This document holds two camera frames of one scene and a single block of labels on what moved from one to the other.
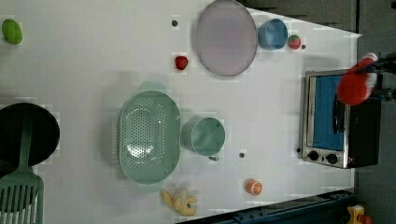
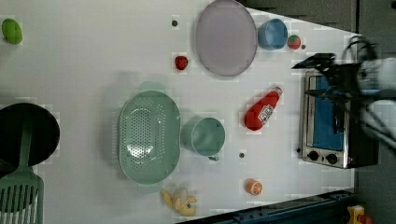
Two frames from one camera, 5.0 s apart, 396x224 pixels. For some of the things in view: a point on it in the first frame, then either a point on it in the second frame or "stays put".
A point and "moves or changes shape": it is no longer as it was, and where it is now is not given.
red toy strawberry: (181, 63) stays put
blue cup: (273, 35) stays put
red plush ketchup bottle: (353, 88) moves or changes shape
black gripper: (386, 64) -> (344, 76)
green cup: (205, 135) stays put
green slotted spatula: (23, 175) stays put
